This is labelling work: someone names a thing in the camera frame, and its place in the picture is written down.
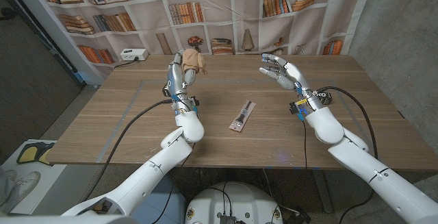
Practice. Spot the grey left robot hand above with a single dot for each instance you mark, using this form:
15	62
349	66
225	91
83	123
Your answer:
176	80

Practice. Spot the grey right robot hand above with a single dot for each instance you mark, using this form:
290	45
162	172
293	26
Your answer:
294	73

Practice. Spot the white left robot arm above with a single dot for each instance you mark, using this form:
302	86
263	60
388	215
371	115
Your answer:
154	172

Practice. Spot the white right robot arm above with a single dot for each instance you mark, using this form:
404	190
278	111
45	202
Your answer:
325	124

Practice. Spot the pink flat blister package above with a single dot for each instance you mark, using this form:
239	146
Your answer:
242	116

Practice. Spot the white power outlet box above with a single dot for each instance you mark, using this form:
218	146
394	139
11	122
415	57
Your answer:
134	54

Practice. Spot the printed bookshelf backdrop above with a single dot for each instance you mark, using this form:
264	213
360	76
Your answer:
219	28

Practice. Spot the grey metal table leg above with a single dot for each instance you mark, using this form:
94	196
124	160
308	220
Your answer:
323	193

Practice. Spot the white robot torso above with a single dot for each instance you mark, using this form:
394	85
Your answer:
236	203

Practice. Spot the black floor device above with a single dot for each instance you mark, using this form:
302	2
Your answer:
296	216

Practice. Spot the dark grey door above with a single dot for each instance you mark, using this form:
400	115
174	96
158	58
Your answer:
31	80

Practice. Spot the white floor board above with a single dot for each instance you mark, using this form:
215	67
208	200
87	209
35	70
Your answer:
48	183

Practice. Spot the grey trouser leg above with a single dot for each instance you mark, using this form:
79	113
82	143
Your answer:
7	200

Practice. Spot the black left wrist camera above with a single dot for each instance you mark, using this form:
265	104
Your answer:
195	101

